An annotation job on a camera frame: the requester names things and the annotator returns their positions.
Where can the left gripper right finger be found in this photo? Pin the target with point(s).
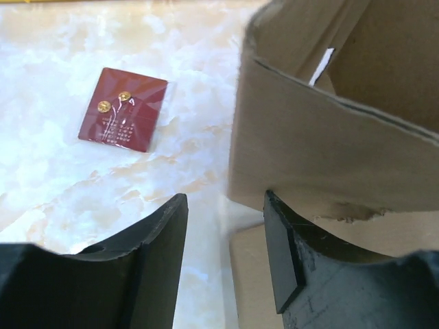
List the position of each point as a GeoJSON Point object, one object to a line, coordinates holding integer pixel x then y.
{"type": "Point", "coordinates": [322, 281]}

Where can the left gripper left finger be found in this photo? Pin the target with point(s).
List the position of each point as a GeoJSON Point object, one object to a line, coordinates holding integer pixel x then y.
{"type": "Point", "coordinates": [129, 280]}

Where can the brown cardboard box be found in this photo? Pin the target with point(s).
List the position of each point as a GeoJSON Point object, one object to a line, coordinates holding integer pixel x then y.
{"type": "Point", "coordinates": [337, 110]}

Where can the red card packet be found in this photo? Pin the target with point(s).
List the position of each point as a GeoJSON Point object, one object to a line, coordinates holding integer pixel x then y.
{"type": "Point", "coordinates": [123, 110]}

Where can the yellow plastic tray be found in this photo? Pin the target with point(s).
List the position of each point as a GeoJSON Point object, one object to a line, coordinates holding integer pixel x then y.
{"type": "Point", "coordinates": [41, 1]}

